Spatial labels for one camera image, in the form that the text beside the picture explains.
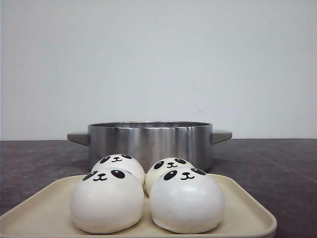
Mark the panda bun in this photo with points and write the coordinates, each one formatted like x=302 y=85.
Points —
x=161 y=167
x=122 y=161
x=107 y=201
x=187 y=200

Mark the stainless steel pot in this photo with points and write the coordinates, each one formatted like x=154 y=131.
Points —
x=151 y=141

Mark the cream rectangular tray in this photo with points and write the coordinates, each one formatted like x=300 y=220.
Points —
x=46 y=215

